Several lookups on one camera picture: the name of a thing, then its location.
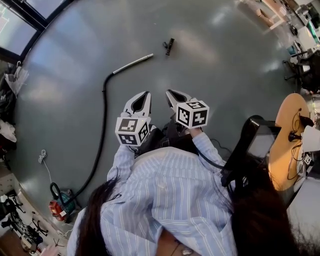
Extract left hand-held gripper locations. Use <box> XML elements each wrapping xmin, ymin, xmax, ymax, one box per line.
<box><xmin>114</xmin><ymin>90</ymin><xmax>153</xmax><ymax>148</ymax></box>

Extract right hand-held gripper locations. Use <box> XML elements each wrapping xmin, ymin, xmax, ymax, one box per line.
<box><xmin>165</xmin><ymin>89</ymin><xmax>210</xmax><ymax>136</ymax></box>

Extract black vacuum floor nozzle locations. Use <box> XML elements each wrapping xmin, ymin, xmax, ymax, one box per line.
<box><xmin>162</xmin><ymin>37</ymin><xmax>175</xmax><ymax>56</ymax></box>

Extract person's left forearm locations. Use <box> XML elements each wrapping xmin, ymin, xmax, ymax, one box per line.
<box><xmin>107</xmin><ymin>143</ymin><xmax>137</xmax><ymax>181</ymax></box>

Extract person's right forearm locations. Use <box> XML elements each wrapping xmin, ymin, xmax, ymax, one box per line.
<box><xmin>189</xmin><ymin>127</ymin><xmax>226</xmax><ymax>173</ymax></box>

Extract green red vacuum cleaner body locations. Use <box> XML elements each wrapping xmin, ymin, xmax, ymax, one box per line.
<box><xmin>48</xmin><ymin>182</ymin><xmax>77</xmax><ymax>223</ymax></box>

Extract person's dark trousers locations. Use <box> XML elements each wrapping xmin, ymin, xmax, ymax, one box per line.
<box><xmin>134</xmin><ymin>119</ymin><xmax>201</xmax><ymax>157</ymax></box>

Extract round wooden table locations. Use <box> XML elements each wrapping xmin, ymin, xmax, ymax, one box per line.
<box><xmin>268</xmin><ymin>92</ymin><xmax>312</xmax><ymax>192</ymax></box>

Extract brown cardboard box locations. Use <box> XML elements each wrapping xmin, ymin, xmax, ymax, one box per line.
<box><xmin>252</xmin><ymin>6</ymin><xmax>276</xmax><ymax>28</ymax></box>

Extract transparent umbrella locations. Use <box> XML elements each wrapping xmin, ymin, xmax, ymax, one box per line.
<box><xmin>4</xmin><ymin>61</ymin><xmax>30</xmax><ymax>98</ymax></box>

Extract black office chair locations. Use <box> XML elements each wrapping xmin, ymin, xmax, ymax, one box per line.
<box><xmin>282</xmin><ymin>49</ymin><xmax>320</xmax><ymax>94</ymax></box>

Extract black framed window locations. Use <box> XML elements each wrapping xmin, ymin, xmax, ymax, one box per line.
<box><xmin>0</xmin><ymin>0</ymin><xmax>68</xmax><ymax>58</ymax></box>

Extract white cloth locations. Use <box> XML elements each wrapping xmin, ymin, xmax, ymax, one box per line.
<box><xmin>0</xmin><ymin>118</ymin><xmax>17</xmax><ymax>143</ymax></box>

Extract white device on table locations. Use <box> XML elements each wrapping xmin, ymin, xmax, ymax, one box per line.
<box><xmin>301</xmin><ymin>124</ymin><xmax>320</xmax><ymax>154</ymax></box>

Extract black tripod stands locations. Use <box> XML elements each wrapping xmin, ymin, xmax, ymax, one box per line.
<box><xmin>0</xmin><ymin>189</ymin><xmax>50</xmax><ymax>252</ymax></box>

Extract black floor cable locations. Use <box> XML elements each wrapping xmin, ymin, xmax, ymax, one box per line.
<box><xmin>209</xmin><ymin>138</ymin><xmax>233</xmax><ymax>161</ymax></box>

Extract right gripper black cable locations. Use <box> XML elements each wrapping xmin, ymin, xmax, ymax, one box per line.
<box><xmin>197</xmin><ymin>149</ymin><xmax>226</xmax><ymax>171</ymax></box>

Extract white knotted rope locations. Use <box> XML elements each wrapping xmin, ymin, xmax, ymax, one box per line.
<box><xmin>37</xmin><ymin>149</ymin><xmax>53</xmax><ymax>185</ymax></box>

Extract black table cable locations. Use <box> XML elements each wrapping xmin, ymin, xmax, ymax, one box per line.
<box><xmin>286</xmin><ymin>107</ymin><xmax>314</xmax><ymax>181</ymax></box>

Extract thin pendant necklace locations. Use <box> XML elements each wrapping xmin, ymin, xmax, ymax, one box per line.
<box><xmin>169</xmin><ymin>241</ymin><xmax>194</xmax><ymax>256</ymax></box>

